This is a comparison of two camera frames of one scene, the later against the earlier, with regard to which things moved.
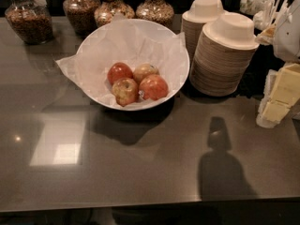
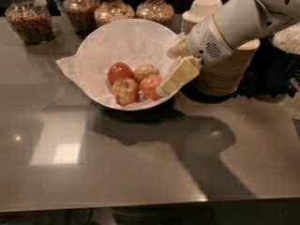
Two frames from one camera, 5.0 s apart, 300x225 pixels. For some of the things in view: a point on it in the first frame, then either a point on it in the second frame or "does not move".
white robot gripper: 290,37 → 204,40
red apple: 153,87 does not move
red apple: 119,70 does not move
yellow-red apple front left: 126,91 does not move
